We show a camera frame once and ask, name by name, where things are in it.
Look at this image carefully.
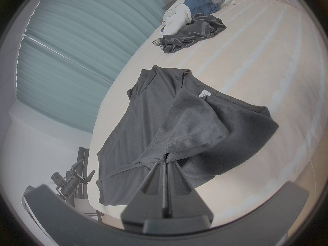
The pile of clothes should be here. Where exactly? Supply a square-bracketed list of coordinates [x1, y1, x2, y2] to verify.
[152, 0, 237, 54]

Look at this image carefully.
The black T-shirt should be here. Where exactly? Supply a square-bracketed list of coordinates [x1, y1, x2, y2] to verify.
[96, 64, 279, 206]

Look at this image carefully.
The blue-green curtain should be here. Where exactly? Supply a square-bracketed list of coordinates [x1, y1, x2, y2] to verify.
[24, 0, 177, 83]
[15, 36, 114, 134]

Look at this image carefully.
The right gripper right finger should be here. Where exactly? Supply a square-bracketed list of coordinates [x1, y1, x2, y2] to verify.
[166, 161, 214, 227]

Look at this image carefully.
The bed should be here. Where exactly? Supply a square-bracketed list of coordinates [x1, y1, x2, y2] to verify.
[88, 0, 327, 238]

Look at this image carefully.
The black chest of drawers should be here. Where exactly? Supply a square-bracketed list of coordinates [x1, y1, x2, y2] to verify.
[76, 147, 90, 200]

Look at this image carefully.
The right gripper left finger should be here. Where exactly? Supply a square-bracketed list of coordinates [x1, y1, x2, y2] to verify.
[121, 161, 165, 231]

